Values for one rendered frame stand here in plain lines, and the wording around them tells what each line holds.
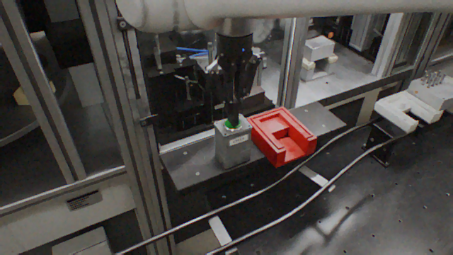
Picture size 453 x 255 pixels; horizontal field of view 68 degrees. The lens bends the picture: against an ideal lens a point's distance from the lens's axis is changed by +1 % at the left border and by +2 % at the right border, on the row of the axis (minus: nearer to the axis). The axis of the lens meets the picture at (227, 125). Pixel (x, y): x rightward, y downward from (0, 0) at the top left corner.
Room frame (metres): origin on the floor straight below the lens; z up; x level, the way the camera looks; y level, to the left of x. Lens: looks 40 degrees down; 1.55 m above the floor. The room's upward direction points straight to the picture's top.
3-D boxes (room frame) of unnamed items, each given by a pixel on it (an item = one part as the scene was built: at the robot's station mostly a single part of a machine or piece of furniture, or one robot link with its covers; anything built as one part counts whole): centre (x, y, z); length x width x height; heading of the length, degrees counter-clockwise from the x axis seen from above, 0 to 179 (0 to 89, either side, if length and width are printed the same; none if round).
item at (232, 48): (0.63, -0.01, 1.22); 0.08 x 0.07 x 0.09; 117
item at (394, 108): (0.94, -0.70, 0.84); 0.36 x 0.14 x 0.10; 118
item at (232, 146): (0.63, -0.01, 0.97); 0.08 x 0.08 x 0.12; 28
